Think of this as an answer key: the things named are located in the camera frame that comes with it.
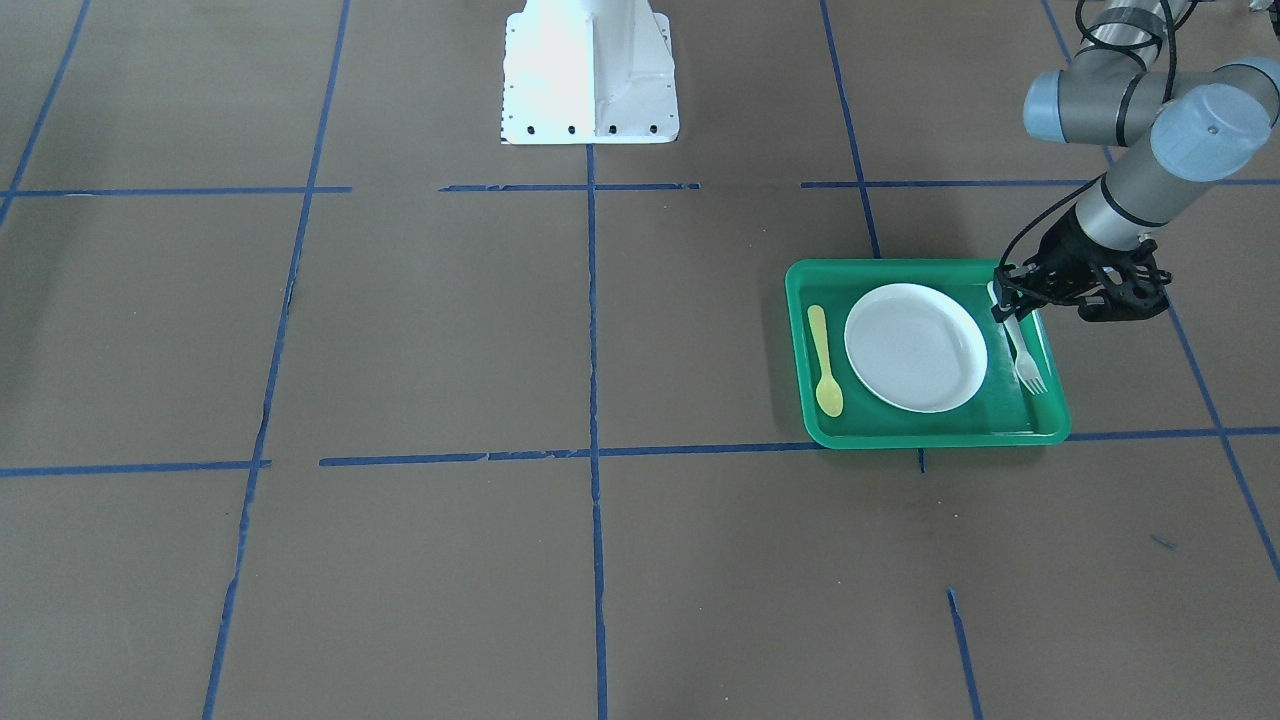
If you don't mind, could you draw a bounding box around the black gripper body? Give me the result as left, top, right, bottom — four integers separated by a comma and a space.
1030, 215, 1172, 323

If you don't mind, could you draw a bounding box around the white plastic fork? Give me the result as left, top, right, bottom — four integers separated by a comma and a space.
987, 282, 1048, 396

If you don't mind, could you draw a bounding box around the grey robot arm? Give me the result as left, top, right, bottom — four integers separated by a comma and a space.
992, 1, 1277, 322

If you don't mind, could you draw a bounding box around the white round plate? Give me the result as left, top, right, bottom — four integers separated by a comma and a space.
844, 283, 988, 414

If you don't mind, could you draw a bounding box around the green plastic tray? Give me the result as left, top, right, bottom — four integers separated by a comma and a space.
785, 259, 1071, 450

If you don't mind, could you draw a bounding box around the yellow plastic spoon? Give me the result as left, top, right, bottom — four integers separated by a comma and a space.
806, 304, 844, 418

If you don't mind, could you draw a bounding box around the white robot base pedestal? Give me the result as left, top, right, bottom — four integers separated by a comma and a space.
500, 1, 681, 145

